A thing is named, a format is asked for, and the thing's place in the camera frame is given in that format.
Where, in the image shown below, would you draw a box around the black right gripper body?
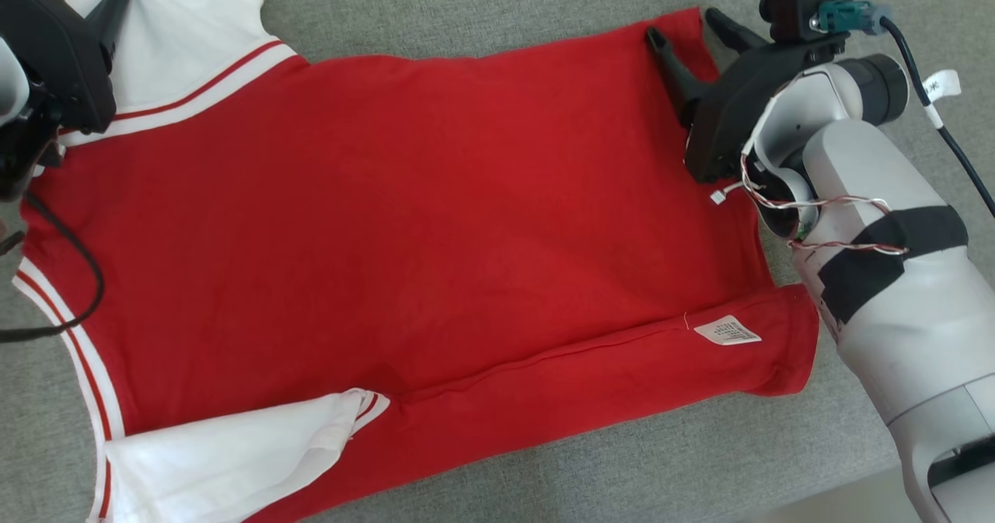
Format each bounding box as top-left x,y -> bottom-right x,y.
684,33 -> 848,183

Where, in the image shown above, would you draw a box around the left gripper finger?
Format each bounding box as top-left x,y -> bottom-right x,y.
86,0 -> 134,46

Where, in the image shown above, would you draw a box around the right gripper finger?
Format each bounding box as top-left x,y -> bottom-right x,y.
645,26 -> 712,124
703,8 -> 770,54

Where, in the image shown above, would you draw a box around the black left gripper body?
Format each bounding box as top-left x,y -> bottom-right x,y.
0,0 -> 117,135

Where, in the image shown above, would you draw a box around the red white jersey shirt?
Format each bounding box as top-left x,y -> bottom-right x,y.
12,0 -> 821,523

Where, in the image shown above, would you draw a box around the teal camera cable connector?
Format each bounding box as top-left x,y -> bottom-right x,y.
811,0 -> 891,36

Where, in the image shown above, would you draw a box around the thin red white wires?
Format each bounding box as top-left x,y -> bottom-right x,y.
711,150 -> 910,258

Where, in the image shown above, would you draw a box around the white cable tag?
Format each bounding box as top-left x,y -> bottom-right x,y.
921,70 -> 962,106

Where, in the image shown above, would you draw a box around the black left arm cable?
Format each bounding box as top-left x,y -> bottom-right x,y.
0,193 -> 106,345

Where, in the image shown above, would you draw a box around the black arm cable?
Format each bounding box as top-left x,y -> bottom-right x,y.
878,14 -> 995,219
0,193 -> 106,345

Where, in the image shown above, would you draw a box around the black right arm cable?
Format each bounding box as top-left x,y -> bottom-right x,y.
878,14 -> 995,219

